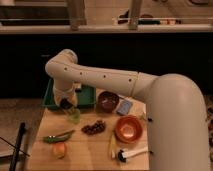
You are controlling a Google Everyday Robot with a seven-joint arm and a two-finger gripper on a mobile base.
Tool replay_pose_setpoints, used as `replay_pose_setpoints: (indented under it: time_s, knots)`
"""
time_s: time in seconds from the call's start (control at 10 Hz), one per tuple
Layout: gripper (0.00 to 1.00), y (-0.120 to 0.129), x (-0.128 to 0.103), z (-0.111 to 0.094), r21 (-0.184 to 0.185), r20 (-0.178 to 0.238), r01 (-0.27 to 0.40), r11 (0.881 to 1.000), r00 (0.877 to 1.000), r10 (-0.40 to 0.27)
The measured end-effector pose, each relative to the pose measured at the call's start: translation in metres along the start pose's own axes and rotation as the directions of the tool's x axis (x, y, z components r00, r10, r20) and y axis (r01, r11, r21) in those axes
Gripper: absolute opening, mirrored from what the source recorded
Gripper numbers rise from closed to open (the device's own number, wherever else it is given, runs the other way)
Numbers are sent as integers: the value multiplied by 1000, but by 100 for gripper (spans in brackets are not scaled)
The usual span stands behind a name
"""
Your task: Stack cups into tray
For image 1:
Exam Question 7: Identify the bunch of dark grapes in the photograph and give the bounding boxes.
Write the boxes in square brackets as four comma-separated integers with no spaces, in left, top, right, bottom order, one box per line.
[81,120,106,135]

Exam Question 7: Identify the blue sponge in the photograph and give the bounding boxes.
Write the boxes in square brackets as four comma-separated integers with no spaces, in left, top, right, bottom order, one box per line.
[116,100,133,115]

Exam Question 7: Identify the dark brown bowl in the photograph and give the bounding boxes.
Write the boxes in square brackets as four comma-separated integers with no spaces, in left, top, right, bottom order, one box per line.
[97,91,119,113]

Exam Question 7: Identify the white black handled brush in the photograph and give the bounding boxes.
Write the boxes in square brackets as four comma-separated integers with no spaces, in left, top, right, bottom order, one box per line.
[117,147,148,163]

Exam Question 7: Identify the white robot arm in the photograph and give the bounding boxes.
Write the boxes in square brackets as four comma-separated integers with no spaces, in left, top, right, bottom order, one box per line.
[45,49,211,171]

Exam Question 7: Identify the black tripod stand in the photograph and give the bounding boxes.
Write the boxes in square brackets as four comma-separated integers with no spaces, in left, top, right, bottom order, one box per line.
[0,122,30,171]

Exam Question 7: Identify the orange peach toy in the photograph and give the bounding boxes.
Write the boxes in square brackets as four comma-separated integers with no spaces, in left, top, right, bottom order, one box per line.
[52,142,66,159]

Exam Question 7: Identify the green plastic tray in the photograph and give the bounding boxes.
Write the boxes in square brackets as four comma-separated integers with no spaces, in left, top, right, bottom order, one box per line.
[43,79,96,110]

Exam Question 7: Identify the orange bowl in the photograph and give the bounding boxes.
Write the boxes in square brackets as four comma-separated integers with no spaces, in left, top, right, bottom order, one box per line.
[115,115,143,144]

